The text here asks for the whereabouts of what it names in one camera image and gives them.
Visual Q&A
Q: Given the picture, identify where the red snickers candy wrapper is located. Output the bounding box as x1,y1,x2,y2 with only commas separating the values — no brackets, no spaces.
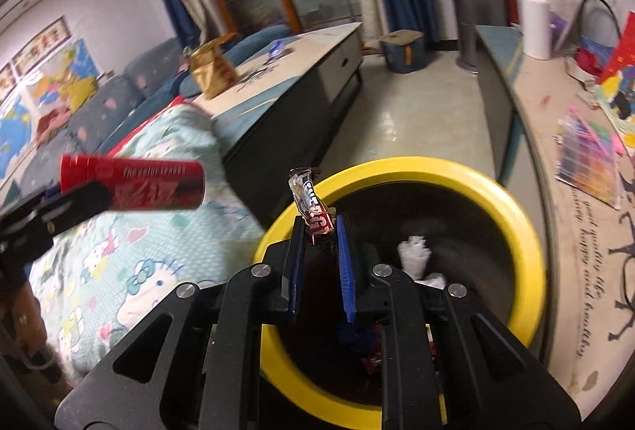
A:
289,168,336,246

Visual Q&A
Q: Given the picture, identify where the white printed plastic bag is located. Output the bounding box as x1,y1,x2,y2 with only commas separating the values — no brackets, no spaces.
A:
416,272,448,290

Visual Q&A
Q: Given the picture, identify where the red cylindrical candy tube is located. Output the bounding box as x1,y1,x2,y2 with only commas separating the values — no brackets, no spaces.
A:
59,155,206,210

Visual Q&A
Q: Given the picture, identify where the yellow rimmed black trash bin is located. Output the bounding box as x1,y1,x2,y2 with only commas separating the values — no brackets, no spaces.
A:
252,154,548,430

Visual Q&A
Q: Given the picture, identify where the person's left hand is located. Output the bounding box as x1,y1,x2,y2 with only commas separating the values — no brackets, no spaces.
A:
4,279,60,381

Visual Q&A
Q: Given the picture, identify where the hello kitty patterned blanket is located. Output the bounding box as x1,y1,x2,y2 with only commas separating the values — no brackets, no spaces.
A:
30,102,264,385

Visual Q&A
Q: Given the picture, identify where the pile of clothes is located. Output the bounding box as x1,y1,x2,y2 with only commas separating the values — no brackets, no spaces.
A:
35,107,72,148

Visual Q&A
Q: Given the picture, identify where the world map poster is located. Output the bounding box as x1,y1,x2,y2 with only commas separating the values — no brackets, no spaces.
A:
0,94,32,179

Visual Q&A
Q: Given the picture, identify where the coffee table with drawer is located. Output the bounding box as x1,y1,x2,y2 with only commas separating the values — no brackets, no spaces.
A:
195,23,363,228

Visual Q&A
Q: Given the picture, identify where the blue grey sofa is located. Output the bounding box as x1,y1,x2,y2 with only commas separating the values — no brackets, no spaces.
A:
0,23,294,208

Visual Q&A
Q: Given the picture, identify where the china map poster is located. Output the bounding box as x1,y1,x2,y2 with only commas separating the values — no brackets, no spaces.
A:
27,39,100,115

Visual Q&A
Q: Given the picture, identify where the calligraphy scroll left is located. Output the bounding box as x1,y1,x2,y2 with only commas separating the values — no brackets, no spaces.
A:
0,63,16,102

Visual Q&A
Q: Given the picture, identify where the calligraphy scroll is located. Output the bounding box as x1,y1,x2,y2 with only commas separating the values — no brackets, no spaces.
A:
0,63,16,102
12,17,71,77

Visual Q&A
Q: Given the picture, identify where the brown paper bag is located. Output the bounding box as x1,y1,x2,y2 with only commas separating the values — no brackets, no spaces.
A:
189,33,239,100

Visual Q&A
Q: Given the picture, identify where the calligraphy scroll right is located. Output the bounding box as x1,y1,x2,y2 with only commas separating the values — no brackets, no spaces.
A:
12,17,71,77

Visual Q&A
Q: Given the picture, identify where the blue white candy wrapper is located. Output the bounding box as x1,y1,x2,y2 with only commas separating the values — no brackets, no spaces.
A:
268,40,286,61

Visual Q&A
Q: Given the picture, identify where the dark blue storage stool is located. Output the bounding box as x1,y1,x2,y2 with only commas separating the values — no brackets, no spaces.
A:
379,30,428,74

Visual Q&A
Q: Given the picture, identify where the tv cabinet with tablecloth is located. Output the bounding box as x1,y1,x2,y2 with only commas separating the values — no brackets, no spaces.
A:
476,26,634,429

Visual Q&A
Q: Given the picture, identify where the colourful paint palette box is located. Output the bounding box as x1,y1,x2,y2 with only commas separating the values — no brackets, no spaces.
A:
554,105,622,210

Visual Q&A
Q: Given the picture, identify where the white paper towel roll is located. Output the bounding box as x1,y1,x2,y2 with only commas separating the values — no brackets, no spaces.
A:
521,0,552,60

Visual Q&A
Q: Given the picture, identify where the colourful painted canvas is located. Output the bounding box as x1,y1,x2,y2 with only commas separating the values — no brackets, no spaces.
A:
594,12,635,157

